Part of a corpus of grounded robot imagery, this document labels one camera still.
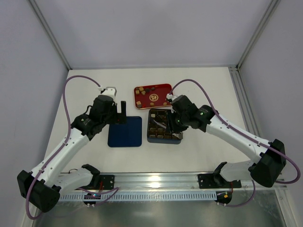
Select metal tongs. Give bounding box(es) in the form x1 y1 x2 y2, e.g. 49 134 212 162
152 119 167 130

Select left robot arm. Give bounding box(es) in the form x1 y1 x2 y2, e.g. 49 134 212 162
17 95 126 213

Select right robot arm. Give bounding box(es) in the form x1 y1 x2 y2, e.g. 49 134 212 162
166 94 286 188

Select blue chocolate tin box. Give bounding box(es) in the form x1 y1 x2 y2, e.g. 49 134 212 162
147 108 182 145

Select red tray lid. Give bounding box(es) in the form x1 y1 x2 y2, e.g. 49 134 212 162
134 84 172 109

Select blue tin lid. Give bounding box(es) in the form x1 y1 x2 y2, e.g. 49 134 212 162
107 116 142 148

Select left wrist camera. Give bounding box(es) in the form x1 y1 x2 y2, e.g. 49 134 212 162
98 86 117 101

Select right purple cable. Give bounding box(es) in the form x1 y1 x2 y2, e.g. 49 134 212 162
166 79 299 208

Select purple cable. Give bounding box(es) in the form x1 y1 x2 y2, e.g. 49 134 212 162
166 79 299 208
25 75 120 220

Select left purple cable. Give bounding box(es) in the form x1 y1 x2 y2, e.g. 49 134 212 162
25 75 120 220

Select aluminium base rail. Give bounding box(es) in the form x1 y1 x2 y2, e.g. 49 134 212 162
56 171 288 191

